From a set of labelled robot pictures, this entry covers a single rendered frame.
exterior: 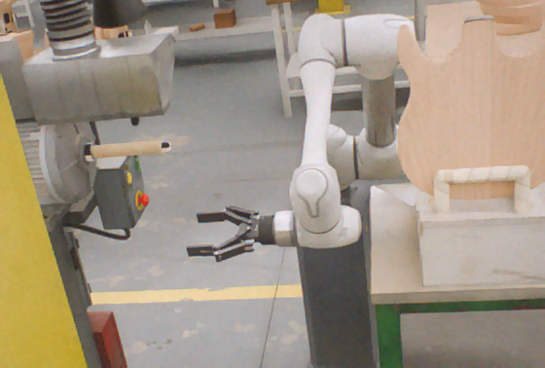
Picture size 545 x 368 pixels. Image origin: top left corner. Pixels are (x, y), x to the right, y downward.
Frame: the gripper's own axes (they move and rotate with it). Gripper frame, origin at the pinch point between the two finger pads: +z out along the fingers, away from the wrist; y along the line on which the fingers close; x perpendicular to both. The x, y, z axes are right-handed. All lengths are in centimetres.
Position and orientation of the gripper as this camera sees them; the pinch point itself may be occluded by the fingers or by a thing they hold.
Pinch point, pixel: (197, 234)
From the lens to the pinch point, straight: 188.2
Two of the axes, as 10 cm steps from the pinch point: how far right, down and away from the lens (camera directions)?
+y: 1.1, -5.8, 8.1
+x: -1.5, -8.2, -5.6
